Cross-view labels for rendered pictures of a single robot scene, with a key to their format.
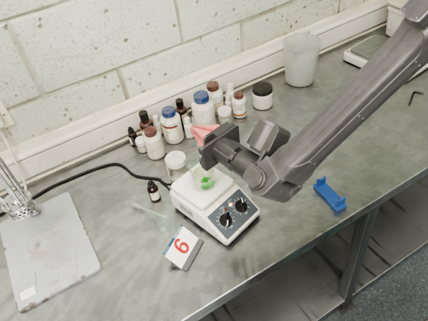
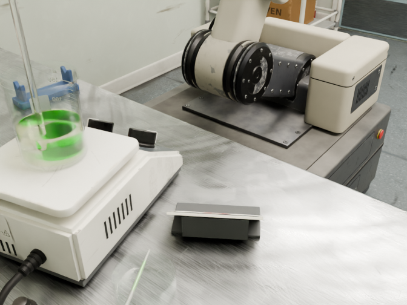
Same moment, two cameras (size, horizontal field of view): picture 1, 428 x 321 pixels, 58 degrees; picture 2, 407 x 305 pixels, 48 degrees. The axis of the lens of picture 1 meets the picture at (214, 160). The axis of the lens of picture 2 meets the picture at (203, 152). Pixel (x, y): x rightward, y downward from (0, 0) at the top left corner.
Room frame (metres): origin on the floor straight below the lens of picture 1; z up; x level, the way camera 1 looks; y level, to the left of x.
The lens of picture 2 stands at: (0.69, 0.42, 1.07)
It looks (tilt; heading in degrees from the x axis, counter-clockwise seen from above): 33 degrees down; 244
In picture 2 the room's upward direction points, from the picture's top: 1 degrees counter-clockwise
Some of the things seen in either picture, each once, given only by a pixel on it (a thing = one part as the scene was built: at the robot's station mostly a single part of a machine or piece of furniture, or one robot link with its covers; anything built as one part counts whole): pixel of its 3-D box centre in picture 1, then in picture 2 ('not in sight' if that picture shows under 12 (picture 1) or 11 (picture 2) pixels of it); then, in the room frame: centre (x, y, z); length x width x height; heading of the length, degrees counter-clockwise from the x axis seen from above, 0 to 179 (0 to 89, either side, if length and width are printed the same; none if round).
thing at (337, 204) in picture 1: (330, 192); not in sight; (0.63, -0.29, 0.77); 0.10 x 0.03 x 0.04; 19
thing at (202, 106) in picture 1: (203, 111); not in sight; (0.99, 0.01, 0.81); 0.07 x 0.07 x 0.13
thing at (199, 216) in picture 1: (211, 200); (79, 183); (0.65, 0.02, 0.79); 0.22 x 0.13 x 0.08; 40
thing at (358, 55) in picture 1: (386, 57); not in sight; (1.21, -0.68, 0.77); 0.26 x 0.19 x 0.05; 31
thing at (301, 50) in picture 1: (302, 58); not in sight; (1.20, -0.36, 0.82); 0.18 x 0.13 x 0.15; 151
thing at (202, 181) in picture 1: (200, 173); (50, 118); (0.66, 0.04, 0.88); 0.07 x 0.06 x 0.08; 136
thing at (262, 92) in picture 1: (262, 95); not in sight; (1.07, -0.19, 0.79); 0.07 x 0.07 x 0.07
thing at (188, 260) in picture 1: (183, 247); (216, 210); (0.53, 0.10, 0.77); 0.09 x 0.06 x 0.04; 149
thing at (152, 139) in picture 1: (153, 142); not in sight; (0.90, 0.17, 0.80); 0.06 x 0.06 x 0.10
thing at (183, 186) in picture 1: (202, 184); (54, 161); (0.67, 0.04, 0.83); 0.12 x 0.12 x 0.01; 40
